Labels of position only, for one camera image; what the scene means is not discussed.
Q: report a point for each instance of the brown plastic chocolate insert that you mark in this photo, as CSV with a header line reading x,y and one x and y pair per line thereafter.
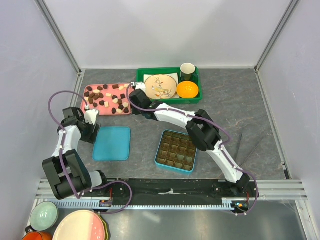
x,y
176,151

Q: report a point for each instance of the blue tin lid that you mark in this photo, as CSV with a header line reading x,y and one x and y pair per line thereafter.
x,y
112,144

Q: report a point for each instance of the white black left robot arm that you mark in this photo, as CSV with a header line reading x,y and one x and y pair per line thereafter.
x,y
66,173

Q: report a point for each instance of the green mug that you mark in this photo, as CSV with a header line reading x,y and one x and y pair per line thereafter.
x,y
188,72

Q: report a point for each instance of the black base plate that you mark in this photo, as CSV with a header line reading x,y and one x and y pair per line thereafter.
x,y
159,187

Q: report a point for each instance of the aluminium frame rail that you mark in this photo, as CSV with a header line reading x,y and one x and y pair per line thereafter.
x,y
42,5

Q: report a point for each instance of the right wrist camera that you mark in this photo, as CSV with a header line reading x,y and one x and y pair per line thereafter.
x,y
138,86

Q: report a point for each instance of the slotted cable duct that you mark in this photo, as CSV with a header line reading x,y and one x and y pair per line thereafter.
x,y
98,205

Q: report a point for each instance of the blue chocolate tin box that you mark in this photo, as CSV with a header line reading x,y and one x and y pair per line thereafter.
x,y
176,152

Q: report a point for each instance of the green plastic crate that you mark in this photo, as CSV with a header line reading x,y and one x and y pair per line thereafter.
x,y
170,70

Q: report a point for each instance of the orange red mug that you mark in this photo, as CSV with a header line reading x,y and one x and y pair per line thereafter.
x,y
31,234

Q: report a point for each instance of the metal tongs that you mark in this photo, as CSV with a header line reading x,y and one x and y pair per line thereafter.
x,y
246,145

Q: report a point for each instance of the yellow bowl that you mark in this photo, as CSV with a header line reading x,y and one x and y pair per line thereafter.
x,y
187,90

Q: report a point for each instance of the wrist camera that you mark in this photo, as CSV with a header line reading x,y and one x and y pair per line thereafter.
x,y
138,86
90,116

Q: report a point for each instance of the pink chocolate tray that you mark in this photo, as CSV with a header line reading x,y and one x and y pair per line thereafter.
x,y
110,99

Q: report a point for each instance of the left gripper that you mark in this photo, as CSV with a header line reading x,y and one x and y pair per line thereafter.
x,y
91,138

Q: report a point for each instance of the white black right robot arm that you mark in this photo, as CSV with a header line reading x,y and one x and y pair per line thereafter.
x,y
203,132

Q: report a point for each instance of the pink white plate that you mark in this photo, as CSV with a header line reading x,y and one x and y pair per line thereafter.
x,y
81,225

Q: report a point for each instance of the decorated ceramic plate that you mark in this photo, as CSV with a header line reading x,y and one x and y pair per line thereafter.
x,y
160,86

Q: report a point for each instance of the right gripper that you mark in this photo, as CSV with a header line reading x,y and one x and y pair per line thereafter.
x,y
133,110

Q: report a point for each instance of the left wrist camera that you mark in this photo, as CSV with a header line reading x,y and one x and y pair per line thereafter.
x,y
90,116

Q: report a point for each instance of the pale green bowl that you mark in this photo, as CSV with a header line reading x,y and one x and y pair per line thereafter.
x,y
44,216

